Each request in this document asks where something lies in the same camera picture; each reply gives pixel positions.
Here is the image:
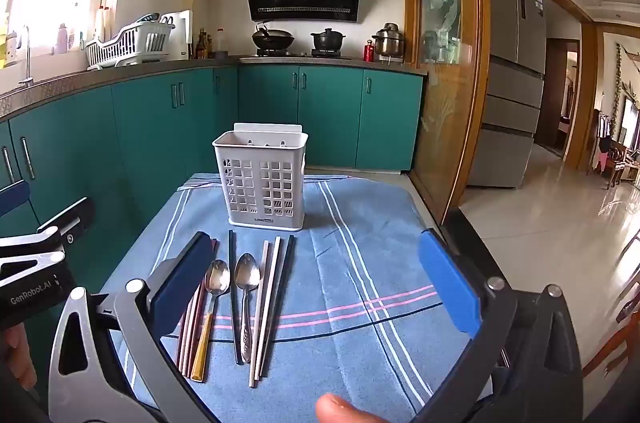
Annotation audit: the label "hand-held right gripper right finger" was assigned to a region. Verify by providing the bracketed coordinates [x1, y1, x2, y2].
[415, 229, 586, 423]

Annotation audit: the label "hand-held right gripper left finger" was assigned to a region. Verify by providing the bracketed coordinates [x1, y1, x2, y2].
[48, 231, 221, 423]

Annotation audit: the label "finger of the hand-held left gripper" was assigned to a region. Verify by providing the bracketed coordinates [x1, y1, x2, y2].
[0, 180, 30, 216]
[0, 197, 96, 286]

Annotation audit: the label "yellow handled steel spoon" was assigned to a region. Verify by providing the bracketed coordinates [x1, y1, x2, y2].
[190, 259, 232, 381]

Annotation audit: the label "black chopstick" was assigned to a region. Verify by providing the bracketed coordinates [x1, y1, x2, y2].
[260, 235, 297, 378]
[227, 229, 244, 365]

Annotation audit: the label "dark red chopstick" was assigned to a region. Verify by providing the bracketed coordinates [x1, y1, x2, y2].
[175, 239, 219, 366]
[186, 239, 220, 379]

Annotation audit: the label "pale pink chopstick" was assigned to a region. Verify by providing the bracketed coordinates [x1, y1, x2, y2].
[255, 237, 283, 379]
[248, 239, 271, 388]
[180, 239, 219, 376]

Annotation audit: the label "white plastic utensil basket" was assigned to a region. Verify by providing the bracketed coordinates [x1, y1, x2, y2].
[212, 123, 308, 232]

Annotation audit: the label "person's left hand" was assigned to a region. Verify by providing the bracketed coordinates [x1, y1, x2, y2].
[0, 323, 38, 396]

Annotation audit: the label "person's right hand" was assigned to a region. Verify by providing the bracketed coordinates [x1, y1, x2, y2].
[316, 393, 373, 423]

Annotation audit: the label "green base cabinets long run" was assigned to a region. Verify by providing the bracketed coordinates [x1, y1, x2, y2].
[0, 65, 240, 354]

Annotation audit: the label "blue striped towel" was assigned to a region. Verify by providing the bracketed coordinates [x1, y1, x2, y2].
[87, 173, 496, 423]

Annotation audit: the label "steel sink faucet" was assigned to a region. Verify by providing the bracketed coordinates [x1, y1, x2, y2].
[19, 25, 37, 86]

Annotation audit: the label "reddish wooden chair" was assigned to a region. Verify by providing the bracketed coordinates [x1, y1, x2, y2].
[581, 225, 640, 380]

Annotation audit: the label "white dish rack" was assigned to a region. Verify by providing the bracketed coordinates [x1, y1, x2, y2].
[84, 14, 176, 70]

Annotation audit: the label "green base cabinets under stove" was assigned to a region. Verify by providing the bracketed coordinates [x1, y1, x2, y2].
[237, 63, 426, 171]

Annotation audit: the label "wooden dining chairs with clothes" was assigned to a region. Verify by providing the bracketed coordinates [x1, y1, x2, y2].
[589, 103, 640, 190]

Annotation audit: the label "grey refrigerator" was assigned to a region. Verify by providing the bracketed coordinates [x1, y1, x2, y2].
[467, 0, 547, 190]

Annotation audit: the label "dark brown room door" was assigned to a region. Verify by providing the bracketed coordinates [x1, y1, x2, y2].
[534, 38, 582, 160]

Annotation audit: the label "white cutting board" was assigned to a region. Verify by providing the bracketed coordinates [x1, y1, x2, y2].
[160, 9, 193, 56]

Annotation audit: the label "stainless steel stock pot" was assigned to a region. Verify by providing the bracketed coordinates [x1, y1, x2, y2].
[372, 23, 405, 58]

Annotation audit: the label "gas stove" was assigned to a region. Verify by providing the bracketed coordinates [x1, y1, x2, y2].
[251, 48, 353, 60]

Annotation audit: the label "black wok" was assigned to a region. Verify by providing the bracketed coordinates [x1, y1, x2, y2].
[251, 22, 296, 52]

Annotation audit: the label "black cooking pot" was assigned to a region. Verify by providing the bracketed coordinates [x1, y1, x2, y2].
[311, 28, 346, 52]

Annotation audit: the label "wooden frame glass door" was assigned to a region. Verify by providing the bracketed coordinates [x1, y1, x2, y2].
[404, 0, 494, 226]

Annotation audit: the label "leafy wall garland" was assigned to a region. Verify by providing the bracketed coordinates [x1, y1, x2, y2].
[612, 43, 640, 116]

